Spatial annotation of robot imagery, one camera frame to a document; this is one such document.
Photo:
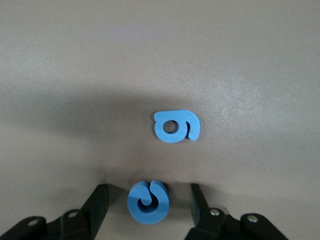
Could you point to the brown table cover sheet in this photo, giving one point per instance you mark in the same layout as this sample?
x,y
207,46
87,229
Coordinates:
x,y
75,62

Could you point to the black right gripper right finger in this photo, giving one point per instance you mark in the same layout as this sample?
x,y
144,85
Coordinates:
x,y
207,222

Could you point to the blue foam digit six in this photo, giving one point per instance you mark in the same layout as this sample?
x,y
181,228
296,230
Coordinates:
x,y
180,116

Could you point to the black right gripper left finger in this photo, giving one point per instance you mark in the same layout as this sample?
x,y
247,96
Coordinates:
x,y
82,222

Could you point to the blue foam letter G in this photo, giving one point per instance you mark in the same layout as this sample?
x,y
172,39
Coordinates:
x,y
135,211

